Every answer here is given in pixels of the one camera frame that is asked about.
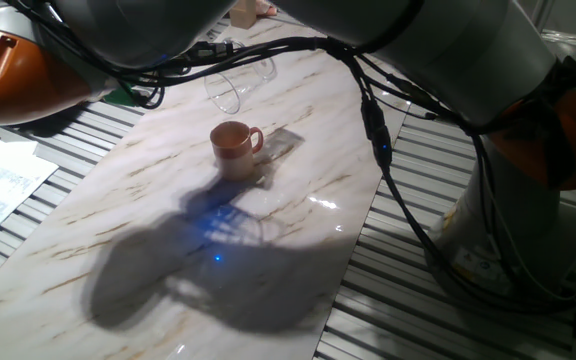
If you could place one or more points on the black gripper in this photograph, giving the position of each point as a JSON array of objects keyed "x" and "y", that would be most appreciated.
[{"x": 199, "y": 51}]

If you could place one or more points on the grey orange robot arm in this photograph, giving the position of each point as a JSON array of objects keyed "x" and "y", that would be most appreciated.
[{"x": 468, "y": 50}]

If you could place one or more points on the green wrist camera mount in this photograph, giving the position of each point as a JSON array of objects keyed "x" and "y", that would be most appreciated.
[{"x": 118, "y": 96}]

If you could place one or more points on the orange ceramic mug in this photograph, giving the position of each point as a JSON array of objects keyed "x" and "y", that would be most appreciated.
[{"x": 235, "y": 157}]

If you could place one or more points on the marble pattern board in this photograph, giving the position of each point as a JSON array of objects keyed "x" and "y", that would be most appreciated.
[{"x": 293, "y": 175}]

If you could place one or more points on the pink cloth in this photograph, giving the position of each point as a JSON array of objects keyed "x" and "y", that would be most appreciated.
[{"x": 267, "y": 7}]

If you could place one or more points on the clear glass mug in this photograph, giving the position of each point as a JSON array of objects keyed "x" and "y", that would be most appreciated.
[{"x": 228, "y": 92}]

